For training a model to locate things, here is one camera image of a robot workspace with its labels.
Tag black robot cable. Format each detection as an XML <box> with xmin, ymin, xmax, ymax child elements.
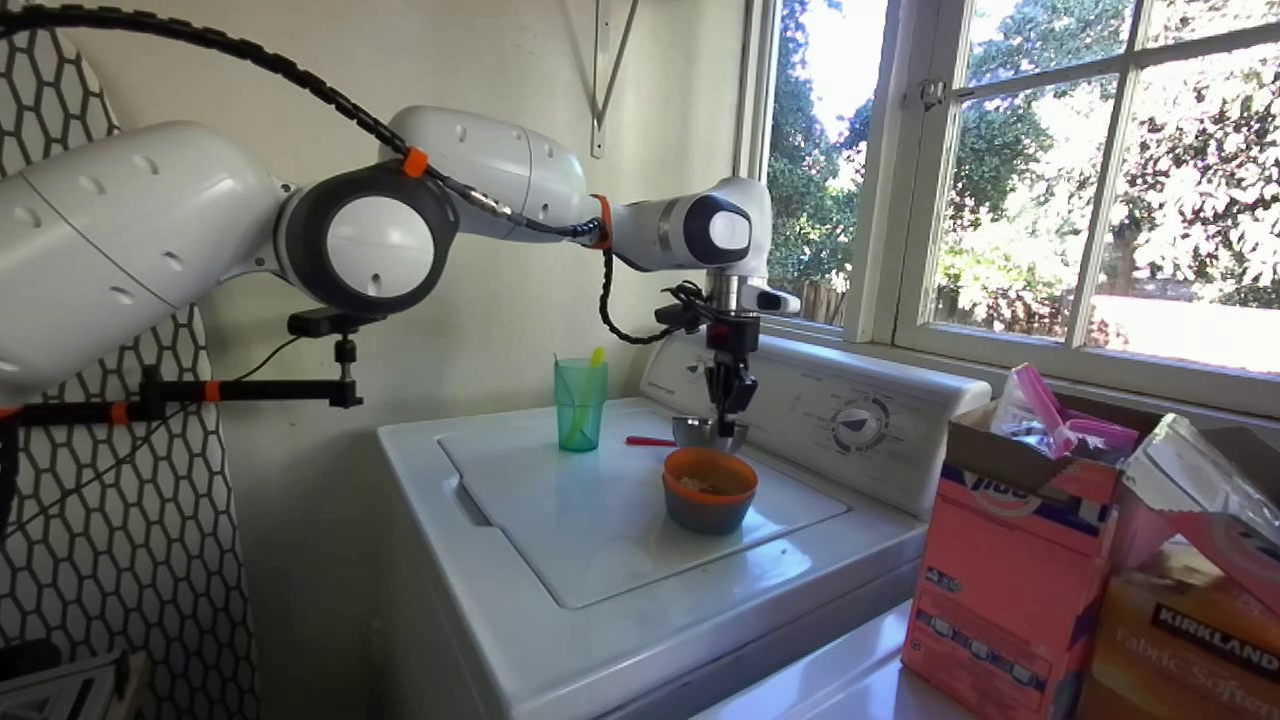
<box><xmin>0</xmin><ymin>0</ymin><xmax>713</xmax><ymax>349</ymax></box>

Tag pink detergent box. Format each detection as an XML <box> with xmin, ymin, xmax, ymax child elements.
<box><xmin>904</xmin><ymin>420</ymin><xmax>1135</xmax><ymax>720</ymax></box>

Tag pink plastic bag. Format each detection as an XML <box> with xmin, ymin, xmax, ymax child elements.
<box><xmin>989</xmin><ymin>364</ymin><xmax>1141</xmax><ymax>459</ymax></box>

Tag honeycomb pattern ironing board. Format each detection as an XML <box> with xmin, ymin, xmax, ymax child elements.
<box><xmin>0</xmin><ymin>32</ymin><xmax>259</xmax><ymax>720</ymax></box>

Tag brown Kirkland cardboard box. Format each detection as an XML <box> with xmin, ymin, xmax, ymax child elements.
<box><xmin>1078</xmin><ymin>411</ymin><xmax>1280</xmax><ymax>720</ymax></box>

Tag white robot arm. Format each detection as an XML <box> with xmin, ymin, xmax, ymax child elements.
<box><xmin>0</xmin><ymin>105</ymin><xmax>775</xmax><ymax>431</ymax></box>

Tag white dryer machine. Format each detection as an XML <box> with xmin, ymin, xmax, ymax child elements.
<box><xmin>694</xmin><ymin>604</ymin><xmax>976</xmax><ymax>720</ymax></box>

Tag orange plastic bowl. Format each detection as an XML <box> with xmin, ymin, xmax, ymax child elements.
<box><xmin>663</xmin><ymin>447</ymin><xmax>756</xmax><ymax>510</ymax></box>

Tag green translucent plastic cup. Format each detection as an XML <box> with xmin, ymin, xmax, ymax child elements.
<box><xmin>553</xmin><ymin>357</ymin><xmax>610</xmax><ymax>451</ymax></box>

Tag white washing machine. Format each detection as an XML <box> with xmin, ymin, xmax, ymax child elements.
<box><xmin>376</xmin><ymin>337</ymin><xmax>993</xmax><ymax>720</ymax></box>

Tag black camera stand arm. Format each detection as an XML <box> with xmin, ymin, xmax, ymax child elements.
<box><xmin>0</xmin><ymin>307</ymin><xmax>366</xmax><ymax>428</ymax></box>

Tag washer control knob right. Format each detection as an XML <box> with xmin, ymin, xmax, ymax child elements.
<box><xmin>831</xmin><ymin>402</ymin><xmax>888</xmax><ymax>451</ymax></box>

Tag blue plastic bowl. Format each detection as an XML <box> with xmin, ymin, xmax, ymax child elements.
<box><xmin>669</xmin><ymin>499</ymin><xmax>749</xmax><ymax>536</ymax></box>

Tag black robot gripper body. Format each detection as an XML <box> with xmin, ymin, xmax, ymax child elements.
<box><xmin>708</xmin><ymin>318</ymin><xmax>760</xmax><ymax>402</ymax></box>

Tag white window frame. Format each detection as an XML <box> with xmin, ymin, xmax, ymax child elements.
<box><xmin>753</xmin><ymin>0</ymin><xmax>1280</xmax><ymax>420</ymax></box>

